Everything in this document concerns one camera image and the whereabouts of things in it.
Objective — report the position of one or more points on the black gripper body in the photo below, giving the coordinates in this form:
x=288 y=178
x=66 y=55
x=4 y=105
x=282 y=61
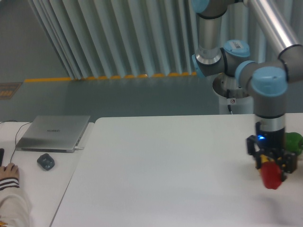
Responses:
x=270 y=143

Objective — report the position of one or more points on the white corrugated partition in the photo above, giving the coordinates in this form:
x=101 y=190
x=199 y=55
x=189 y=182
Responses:
x=108 y=38

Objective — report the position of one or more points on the green bell pepper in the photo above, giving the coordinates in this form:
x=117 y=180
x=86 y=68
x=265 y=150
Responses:
x=294 y=142

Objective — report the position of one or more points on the red bell pepper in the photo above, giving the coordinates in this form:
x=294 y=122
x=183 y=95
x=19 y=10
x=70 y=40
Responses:
x=271 y=175

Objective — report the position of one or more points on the yellow bell pepper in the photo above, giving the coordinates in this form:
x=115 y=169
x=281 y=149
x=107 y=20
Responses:
x=264 y=159

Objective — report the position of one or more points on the person's hand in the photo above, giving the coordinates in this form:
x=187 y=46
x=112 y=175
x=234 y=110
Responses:
x=9 y=174

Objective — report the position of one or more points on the silver closed laptop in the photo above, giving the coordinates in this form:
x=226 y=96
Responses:
x=54 y=133

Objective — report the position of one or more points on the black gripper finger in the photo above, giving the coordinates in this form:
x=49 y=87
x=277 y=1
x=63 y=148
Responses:
x=255 y=149
x=287 y=163

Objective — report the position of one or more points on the black phone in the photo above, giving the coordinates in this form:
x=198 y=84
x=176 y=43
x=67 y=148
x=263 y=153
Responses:
x=1 y=155

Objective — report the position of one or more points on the dark grey earbuds case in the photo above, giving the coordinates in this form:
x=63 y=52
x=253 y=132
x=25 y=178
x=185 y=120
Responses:
x=46 y=162

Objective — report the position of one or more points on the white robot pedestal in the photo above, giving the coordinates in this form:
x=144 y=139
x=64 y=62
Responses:
x=232 y=97

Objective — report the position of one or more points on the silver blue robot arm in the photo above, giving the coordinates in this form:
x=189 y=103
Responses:
x=265 y=82

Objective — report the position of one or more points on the cream sleeved forearm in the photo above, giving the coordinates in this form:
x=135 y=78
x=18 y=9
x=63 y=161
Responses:
x=14 y=204

